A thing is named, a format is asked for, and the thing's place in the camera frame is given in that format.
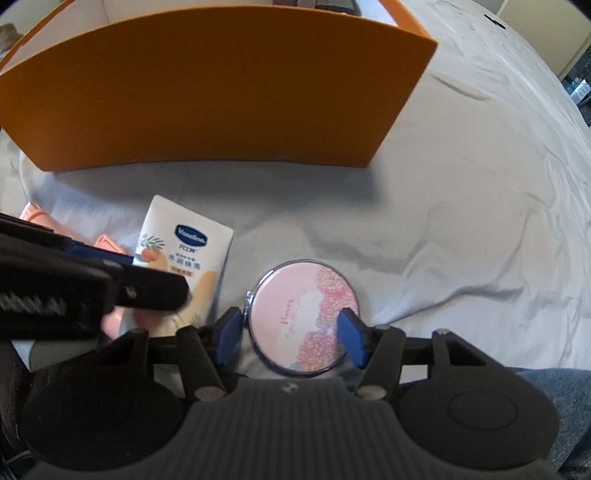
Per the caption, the pink handheld device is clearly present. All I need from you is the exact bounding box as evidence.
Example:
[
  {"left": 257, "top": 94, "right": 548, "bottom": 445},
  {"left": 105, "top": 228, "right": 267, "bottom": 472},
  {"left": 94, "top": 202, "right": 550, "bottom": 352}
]
[{"left": 19, "top": 202, "right": 127, "bottom": 339}]

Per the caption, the Vaseline hand cream tube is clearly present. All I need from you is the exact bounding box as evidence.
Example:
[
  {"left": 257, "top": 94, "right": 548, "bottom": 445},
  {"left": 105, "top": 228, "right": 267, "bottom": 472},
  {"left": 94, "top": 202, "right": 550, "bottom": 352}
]
[{"left": 133, "top": 195, "right": 233, "bottom": 337}]

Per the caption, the pink round compact mirror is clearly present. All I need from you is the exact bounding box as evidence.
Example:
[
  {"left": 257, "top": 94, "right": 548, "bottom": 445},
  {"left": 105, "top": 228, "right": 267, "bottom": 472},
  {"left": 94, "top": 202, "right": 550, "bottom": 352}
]
[{"left": 245, "top": 260, "right": 360, "bottom": 377}]

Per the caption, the white bed sheet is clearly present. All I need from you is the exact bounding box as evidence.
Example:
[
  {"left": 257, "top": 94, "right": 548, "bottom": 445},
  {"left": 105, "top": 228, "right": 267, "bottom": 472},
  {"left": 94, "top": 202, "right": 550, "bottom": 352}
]
[{"left": 1, "top": 1, "right": 590, "bottom": 369}]

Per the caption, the blue jeans leg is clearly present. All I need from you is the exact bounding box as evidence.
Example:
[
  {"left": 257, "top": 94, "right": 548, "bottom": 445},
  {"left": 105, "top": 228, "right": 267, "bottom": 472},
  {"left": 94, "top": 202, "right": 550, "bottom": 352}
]
[{"left": 507, "top": 366, "right": 591, "bottom": 480}]

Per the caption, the orange cardboard box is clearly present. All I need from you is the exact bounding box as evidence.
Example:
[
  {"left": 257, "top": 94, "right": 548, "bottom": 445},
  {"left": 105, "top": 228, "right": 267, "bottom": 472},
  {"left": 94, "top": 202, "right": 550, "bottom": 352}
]
[{"left": 1, "top": 1, "right": 437, "bottom": 172}]

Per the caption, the cream door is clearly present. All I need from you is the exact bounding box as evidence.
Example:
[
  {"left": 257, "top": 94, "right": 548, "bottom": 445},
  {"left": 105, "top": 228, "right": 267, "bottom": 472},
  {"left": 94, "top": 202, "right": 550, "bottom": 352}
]
[{"left": 497, "top": 0, "right": 590, "bottom": 79}]

